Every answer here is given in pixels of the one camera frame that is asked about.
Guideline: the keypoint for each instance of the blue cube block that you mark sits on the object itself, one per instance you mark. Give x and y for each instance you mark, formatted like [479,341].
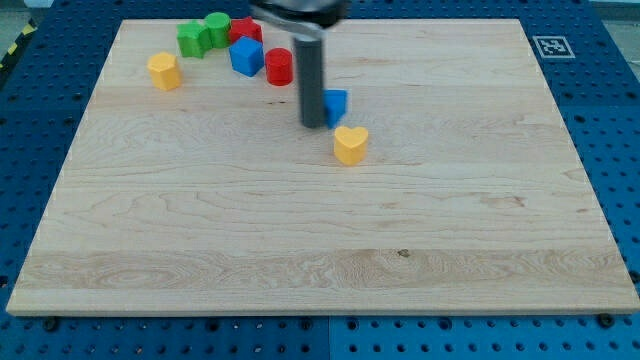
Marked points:
[247,56]

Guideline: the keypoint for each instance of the blue triangle block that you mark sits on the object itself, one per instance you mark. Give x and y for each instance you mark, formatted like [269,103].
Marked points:
[335,101]

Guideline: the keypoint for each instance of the wooden board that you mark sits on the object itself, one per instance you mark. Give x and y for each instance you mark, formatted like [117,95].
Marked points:
[212,199]

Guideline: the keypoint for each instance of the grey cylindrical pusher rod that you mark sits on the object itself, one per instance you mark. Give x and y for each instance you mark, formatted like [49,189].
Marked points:
[310,80]

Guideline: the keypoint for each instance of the red cylinder block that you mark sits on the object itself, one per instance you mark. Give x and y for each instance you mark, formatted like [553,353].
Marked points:
[279,66]

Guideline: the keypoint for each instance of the green cylinder block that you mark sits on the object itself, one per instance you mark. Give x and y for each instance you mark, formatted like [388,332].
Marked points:
[218,24]

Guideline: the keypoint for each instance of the yellow heart block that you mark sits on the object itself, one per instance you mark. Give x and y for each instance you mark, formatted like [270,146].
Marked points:
[350,144]

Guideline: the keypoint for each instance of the yellow hexagon block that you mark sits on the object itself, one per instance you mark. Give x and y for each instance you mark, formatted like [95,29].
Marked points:
[164,71]

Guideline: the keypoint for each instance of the green star block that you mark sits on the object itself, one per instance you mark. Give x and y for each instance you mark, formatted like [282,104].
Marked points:
[193,39]

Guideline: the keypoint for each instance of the red star block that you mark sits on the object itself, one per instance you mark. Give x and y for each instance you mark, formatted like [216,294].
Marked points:
[245,27]

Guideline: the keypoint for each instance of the black bolt front right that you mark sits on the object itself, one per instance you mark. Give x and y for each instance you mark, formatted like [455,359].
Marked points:
[605,320]

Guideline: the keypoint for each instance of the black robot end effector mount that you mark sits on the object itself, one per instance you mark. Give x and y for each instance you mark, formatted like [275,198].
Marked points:
[308,18]

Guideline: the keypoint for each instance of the black bolt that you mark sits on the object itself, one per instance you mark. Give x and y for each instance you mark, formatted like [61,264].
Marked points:
[50,324]
[605,320]

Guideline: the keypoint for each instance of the white fiducial marker tag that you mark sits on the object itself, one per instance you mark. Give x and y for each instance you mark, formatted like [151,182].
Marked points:
[553,47]

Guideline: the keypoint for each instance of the black bolt front left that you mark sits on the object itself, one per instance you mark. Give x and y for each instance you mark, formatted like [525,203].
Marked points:
[50,324]

